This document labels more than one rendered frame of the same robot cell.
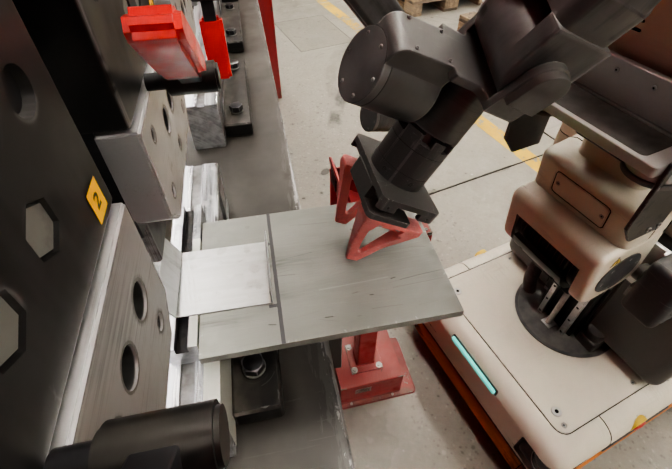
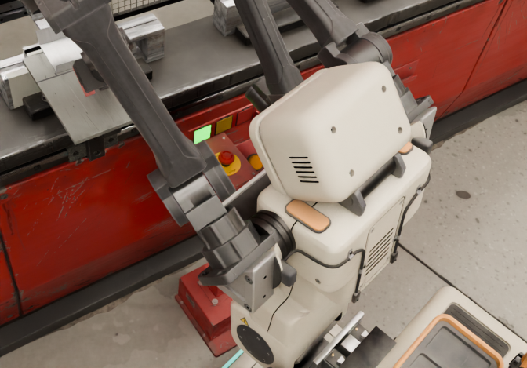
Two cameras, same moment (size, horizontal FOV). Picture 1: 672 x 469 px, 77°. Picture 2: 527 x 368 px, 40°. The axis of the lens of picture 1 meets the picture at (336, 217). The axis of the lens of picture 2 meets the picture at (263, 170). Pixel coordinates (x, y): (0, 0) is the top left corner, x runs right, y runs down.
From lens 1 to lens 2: 131 cm
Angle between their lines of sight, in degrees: 39
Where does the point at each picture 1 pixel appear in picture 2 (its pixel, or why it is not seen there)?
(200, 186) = (140, 28)
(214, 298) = (52, 53)
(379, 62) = not seen: hidden behind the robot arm
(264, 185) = (192, 68)
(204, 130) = (218, 16)
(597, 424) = not seen: outside the picture
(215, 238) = not seen: hidden behind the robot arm
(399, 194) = (84, 68)
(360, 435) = (157, 318)
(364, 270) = (88, 101)
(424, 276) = (92, 125)
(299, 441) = (22, 130)
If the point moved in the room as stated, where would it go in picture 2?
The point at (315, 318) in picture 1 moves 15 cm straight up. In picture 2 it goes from (53, 89) to (45, 34)
